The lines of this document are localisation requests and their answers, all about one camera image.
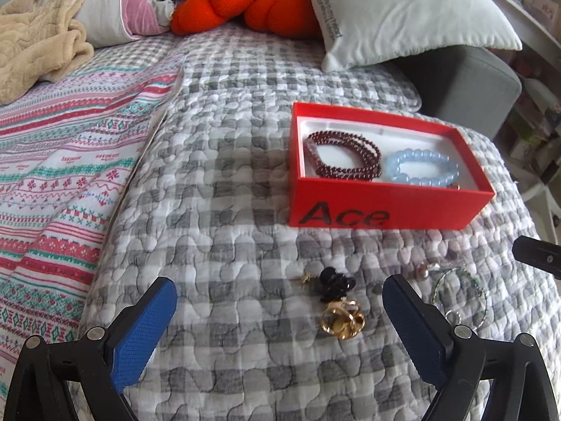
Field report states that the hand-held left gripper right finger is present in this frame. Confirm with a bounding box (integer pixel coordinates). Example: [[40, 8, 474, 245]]
[[382, 274, 559, 421]]

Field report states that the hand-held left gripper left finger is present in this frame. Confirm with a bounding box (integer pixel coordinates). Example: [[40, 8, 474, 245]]
[[4, 276, 178, 421]]

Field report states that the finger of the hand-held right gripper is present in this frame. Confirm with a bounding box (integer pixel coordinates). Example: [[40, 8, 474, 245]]
[[512, 235, 561, 280]]

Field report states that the thin green bangle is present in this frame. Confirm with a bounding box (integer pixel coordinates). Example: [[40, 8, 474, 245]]
[[430, 267, 488, 326]]

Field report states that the light blue beaded bracelet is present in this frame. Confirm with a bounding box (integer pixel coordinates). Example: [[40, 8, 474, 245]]
[[384, 148, 459, 188]]

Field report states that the red cardboard box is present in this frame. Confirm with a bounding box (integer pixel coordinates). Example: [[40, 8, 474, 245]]
[[288, 102, 496, 230]]

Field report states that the dark red beaded bracelet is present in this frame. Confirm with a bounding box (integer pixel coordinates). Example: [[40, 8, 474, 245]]
[[303, 130, 382, 181]]

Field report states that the grey checked quilt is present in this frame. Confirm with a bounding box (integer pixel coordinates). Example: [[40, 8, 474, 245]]
[[68, 22, 559, 421]]

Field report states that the white shelf unit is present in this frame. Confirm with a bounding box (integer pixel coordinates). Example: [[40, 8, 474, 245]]
[[456, 0, 561, 229]]

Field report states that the grey upholstered stool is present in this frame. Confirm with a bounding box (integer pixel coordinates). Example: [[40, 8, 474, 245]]
[[394, 45, 523, 142]]

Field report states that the striped patterned bedsheet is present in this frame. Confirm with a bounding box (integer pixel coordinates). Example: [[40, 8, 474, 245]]
[[0, 46, 187, 400]]

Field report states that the white deer print pillow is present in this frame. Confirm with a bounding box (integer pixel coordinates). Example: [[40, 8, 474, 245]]
[[296, 0, 523, 73]]

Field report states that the beige fleece blanket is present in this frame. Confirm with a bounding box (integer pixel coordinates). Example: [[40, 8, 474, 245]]
[[0, 0, 95, 106]]

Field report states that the pink and grey pillow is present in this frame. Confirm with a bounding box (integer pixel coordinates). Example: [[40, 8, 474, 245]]
[[24, 0, 246, 49]]

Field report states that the orange plush cushion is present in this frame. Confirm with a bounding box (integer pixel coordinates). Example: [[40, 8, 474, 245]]
[[170, 0, 320, 39]]

